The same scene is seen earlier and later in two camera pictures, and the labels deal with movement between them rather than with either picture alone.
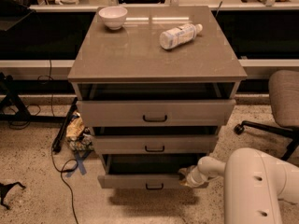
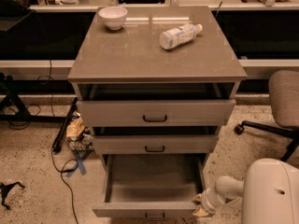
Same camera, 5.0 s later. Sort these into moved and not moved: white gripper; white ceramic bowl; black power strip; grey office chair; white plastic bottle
Moved: white gripper
Not moved: white ceramic bowl; grey office chair; white plastic bottle; black power strip
